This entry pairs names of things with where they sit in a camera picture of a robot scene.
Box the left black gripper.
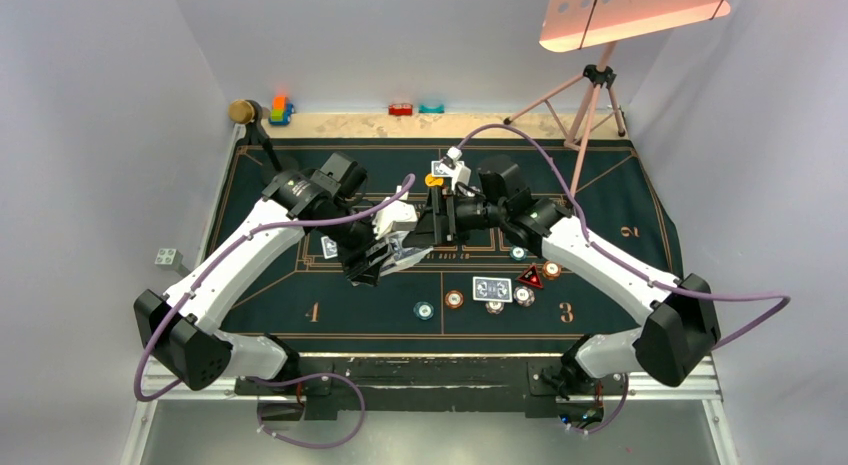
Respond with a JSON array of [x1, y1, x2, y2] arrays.
[[315, 200, 395, 285]]

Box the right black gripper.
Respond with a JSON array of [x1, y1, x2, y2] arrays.
[[403, 184, 507, 248]]

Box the blue playing card deck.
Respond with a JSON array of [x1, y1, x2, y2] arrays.
[[380, 231, 433, 277]]

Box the dealt card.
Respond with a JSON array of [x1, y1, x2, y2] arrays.
[[321, 236, 338, 260], [430, 160, 450, 178], [472, 276, 513, 303]]

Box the yellow dealer button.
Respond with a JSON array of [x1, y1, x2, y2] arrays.
[[425, 174, 444, 188]]

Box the orange red chip stack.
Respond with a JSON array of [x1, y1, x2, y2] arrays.
[[444, 290, 464, 309]]

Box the green blue chip stack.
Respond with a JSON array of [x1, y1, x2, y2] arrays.
[[413, 301, 435, 321]]

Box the green blue chips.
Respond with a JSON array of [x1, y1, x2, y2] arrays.
[[509, 246, 528, 262]]

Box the peach blue chip stack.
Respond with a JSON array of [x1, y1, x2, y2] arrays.
[[485, 301, 505, 315]]

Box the red black all-in triangle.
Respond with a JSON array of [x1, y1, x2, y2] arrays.
[[516, 264, 544, 289]]

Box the peach blue chips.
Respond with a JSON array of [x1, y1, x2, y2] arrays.
[[513, 286, 535, 307]]

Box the orange chips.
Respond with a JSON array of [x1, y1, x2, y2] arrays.
[[542, 261, 562, 280]]

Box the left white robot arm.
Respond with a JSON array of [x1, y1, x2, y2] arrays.
[[133, 153, 415, 401]]

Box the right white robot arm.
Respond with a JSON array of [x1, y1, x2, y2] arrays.
[[403, 155, 721, 396]]

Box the green poker table mat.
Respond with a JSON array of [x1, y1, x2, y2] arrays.
[[206, 138, 688, 354]]

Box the teal toy block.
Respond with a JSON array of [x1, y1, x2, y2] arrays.
[[418, 102, 445, 114]]

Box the red toy block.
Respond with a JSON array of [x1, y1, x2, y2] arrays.
[[387, 103, 415, 116]]

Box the colourful toy block stack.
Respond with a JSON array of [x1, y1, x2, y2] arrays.
[[268, 95, 295, 126]]

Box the brass round knob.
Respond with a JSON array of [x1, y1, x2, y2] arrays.
[[228, 99, 263, 125]]

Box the pink music stand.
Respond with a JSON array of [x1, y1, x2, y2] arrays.
[[503, 0, 731, 194]]

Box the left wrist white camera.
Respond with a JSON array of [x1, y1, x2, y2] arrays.
[[372, 198, 418, 239]]

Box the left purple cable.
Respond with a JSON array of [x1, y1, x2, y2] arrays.
[[133, 174, 417, 450]]

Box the purple cable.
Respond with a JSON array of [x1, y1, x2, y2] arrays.
[[457, 124, 792, 437], [133, 174, 417, 450]]

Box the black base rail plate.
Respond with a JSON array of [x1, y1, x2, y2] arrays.
[[235, 354, 596, 420]]

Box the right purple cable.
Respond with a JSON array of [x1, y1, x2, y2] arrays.
[[457, 124, 792, 437]]

